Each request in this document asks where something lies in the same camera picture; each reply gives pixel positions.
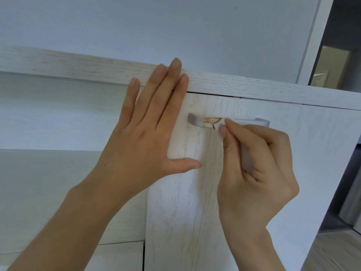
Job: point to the person's left hand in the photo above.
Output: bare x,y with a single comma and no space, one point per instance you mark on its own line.
135,152

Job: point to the person's right hand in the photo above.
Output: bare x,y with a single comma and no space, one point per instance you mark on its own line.
259,194

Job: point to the white wipe pad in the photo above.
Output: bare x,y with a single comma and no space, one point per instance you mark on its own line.
246,160

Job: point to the white cabinet door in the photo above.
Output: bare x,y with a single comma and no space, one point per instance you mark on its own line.
310,166

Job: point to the white wooden cabinet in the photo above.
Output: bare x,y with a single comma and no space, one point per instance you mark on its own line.
84,67

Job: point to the white room door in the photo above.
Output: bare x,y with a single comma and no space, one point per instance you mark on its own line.
352,206

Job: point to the white door frame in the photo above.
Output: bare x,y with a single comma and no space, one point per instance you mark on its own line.
315,39

